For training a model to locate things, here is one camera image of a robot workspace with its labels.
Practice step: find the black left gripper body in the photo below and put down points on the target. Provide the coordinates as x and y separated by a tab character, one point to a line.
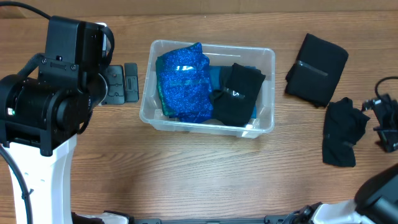
106	88

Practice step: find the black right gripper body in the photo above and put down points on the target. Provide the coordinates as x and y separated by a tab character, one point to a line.
382	116

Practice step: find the small black garment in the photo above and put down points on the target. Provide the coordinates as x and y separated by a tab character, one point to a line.
344	126

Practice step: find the blue sequin fabric bundle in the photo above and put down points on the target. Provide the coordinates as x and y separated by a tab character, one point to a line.
183	84

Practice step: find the large black garment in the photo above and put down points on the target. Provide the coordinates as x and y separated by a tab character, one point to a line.
316	71

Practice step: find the blue denim jeans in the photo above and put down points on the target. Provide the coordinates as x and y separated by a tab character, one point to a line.
218	74

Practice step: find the long black garment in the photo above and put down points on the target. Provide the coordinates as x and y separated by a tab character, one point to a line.
235	98

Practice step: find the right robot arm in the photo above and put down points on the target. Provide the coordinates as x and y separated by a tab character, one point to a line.
376	199

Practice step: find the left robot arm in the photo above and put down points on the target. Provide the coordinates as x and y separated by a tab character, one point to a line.
44	107

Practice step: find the clear plastic storage bin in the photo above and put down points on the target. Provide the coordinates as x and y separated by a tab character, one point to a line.
262	120

